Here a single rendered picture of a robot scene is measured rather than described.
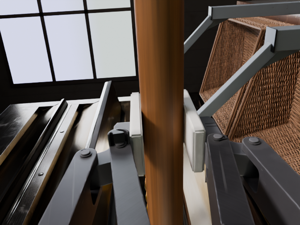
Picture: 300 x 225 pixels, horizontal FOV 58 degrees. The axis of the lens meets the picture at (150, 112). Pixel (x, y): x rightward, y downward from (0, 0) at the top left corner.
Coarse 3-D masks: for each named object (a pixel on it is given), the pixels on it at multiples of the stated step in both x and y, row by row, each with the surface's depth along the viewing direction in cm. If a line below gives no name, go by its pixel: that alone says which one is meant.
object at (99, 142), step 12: (108, 84) 163; (108, 96) 148; (108, 108) 140; (120, 108) 172; (108, 120) 133; (96, 132) 111; (96, 144) 104; (108, 192) 103; (108, 204) 99; (96, 216) 85
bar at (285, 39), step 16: (208, 16) 96; (224, 16) 94; (240, 16) 95; (256, 16) 95; (272, 32) 51; (288, 32) 50; (272, 48) 52; (288, 48) 51; (256, 64) 54; (240, 80) 55; (224, 96) 56; (208, 112) 58
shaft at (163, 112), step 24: (144, 0) 15; (168, 0) 15; (144, 24) 16; (168, 24) 15; (144, 48) 16; (168, 48) 16; (144, 72) 17; (168, 72) 17; (144, 96) 18; (168, 96) 17; (144, 120) 19; (168, 120) 18; (144, 144) 20; (168, 144) 19; (168, 168) 20; (168, 192) 20; (168, 216) 21
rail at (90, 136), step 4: (104, 84) 165; (104, 88) 158; (104, 92) 152; (100, 100) 143; (100, 104) 138; (96, 112) 130; (96, 116) 126; (96, 120) 122; (92, 124) 119; (92, 128) 116; (92, 132) 112; (88, 136) 110; (88, 140) 107; (88, 144) 104; (84, 148) 102
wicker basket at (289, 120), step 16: (272, 64) 105; (288, 64) 105; (256, 80) 108; (272, 80) 108; (288, 80) 108; (256, 96) 110; (272, 96) 111; (288, 96) 111; (240, 112) 114; (256, 112) 114; (272, 112) 114; (288, 112) 114; (240, 128) 117; (256, 128) 118; (272, 128) 117; (288, 128) 114; (272, 144) 110; (288, 160) 99
